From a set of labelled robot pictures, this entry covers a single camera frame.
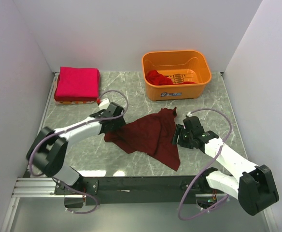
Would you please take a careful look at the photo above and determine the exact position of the aluminium frame rail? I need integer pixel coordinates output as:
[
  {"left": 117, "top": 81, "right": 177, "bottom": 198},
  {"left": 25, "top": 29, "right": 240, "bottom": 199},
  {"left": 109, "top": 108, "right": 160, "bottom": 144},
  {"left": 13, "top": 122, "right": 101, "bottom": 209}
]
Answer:
[{"left": 1, "top": 85, "right": 91, "bottom": 232}]

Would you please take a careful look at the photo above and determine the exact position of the folded pink t-shirt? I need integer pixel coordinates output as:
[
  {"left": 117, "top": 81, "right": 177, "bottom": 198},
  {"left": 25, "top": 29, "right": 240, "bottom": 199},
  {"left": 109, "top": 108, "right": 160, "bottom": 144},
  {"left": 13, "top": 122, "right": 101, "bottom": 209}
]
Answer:
[{"left": 54, "top": 66, "right": 100, "bottom": 102}]

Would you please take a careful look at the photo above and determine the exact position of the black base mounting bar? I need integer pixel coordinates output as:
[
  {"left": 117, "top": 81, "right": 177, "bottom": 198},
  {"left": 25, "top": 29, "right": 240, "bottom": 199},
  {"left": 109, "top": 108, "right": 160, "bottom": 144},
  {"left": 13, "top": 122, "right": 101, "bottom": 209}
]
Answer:
[{"left": 54, "top": 175, "right": 194, "bottom": 208}]

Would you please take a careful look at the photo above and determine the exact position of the red t-shirt in basket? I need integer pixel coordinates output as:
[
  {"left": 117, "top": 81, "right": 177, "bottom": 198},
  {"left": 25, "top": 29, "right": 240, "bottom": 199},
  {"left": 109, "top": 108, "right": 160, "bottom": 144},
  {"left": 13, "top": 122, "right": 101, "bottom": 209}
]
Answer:
[{"left": 145, "top": 70, "right": 196, "bottom": 86}]

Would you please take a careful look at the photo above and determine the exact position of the orange plastic basket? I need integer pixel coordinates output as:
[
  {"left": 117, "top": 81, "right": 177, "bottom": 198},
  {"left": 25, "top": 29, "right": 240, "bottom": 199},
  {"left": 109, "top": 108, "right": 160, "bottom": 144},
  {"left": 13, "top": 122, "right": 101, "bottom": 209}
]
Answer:
[{"left": 142, "top": 50, "right": 212, "bottom": 101}]

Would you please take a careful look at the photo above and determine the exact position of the dark maroon t-shirt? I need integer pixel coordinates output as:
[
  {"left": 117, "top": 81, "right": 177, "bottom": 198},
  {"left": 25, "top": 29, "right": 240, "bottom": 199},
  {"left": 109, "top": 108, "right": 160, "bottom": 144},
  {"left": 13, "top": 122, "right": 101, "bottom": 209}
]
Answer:
[{"left": 104, "top": 107, "right": 181, "bottom": 171}]

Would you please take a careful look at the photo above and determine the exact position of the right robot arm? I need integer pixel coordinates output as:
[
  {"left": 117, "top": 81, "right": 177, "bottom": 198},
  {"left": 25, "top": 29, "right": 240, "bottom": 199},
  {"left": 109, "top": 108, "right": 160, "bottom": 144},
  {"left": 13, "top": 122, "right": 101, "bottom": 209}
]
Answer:
[{"left": 172, "top": 116, "right": 279, "bottom": 216}]

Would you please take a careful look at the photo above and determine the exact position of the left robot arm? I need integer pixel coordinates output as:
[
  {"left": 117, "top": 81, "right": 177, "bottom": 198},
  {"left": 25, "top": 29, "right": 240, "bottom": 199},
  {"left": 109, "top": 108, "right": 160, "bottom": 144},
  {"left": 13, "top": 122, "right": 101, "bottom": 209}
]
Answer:
[{"left": 26, "top": 102, "right": 126, "bottom": 194}]

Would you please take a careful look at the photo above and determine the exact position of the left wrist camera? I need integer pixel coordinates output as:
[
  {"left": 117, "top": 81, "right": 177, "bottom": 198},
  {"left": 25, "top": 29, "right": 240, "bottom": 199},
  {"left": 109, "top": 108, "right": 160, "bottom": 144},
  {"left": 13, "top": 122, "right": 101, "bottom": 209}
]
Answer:
[{"left": 97, "top": 98, "right": 110, "bottom": 110}]

